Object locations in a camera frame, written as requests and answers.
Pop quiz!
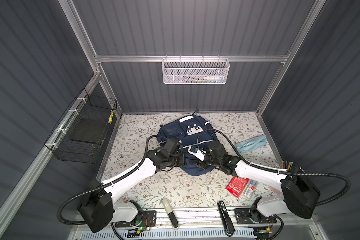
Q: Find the light blue cloth pouch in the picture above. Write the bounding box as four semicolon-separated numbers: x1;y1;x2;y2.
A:
236;135;267;155

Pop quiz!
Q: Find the navy blue student backpack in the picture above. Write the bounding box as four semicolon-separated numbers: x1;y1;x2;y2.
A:
157;114;219;176

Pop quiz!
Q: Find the red card pack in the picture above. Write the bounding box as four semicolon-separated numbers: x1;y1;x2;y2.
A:
226;177;249;198

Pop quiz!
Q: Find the clear pen refill pack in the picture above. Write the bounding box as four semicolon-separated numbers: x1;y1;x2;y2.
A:
244;180;257;199

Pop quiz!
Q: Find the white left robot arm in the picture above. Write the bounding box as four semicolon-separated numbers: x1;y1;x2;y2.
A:
78;148;185;233

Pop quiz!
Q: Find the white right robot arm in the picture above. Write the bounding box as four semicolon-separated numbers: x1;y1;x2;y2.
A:
188;141;320;221

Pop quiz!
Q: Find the black and white stapler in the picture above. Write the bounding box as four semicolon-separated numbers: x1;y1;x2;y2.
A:
162;198;180;230

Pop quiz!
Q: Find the white wire mesh basket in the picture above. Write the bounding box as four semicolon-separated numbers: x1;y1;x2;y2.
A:
161;57;230;85

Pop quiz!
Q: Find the black wire wall basket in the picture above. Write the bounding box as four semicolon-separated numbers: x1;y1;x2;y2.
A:
45;92;118;164

